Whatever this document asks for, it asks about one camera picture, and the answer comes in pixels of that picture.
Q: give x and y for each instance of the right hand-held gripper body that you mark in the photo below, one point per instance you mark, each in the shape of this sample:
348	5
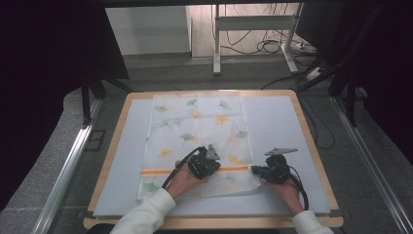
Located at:
276	170

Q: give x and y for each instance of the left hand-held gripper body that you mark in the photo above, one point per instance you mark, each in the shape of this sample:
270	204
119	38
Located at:
203	165

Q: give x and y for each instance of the white leaf print cloth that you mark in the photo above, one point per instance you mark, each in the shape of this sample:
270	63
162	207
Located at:
195	130

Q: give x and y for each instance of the person's left hand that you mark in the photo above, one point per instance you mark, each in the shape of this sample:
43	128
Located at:
183	182

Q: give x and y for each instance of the person's right hand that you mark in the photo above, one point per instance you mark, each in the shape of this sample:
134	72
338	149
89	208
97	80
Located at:
287	195

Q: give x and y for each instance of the white table mat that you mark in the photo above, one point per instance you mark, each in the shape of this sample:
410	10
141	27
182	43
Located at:
276	120

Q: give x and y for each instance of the wooden table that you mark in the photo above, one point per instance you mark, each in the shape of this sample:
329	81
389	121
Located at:
227	223

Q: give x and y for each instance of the black metal stand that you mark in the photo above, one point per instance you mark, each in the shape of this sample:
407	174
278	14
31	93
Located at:
350	104
85	104

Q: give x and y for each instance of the white power strip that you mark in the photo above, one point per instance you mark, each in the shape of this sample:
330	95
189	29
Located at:
305	47
314	73

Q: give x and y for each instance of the dark floor socket cover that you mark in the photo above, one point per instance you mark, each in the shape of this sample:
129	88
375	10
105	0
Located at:
95	139

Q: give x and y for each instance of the dark curtain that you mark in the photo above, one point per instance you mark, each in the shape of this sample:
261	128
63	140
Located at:
393	81
39	81

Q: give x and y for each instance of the white cabinet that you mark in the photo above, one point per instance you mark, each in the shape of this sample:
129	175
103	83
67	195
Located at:
146	29

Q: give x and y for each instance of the aluminium rail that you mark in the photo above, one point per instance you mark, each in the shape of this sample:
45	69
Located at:
367	156
65	169

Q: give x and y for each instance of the white metal desk frame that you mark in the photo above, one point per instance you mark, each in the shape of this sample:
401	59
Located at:
253	22

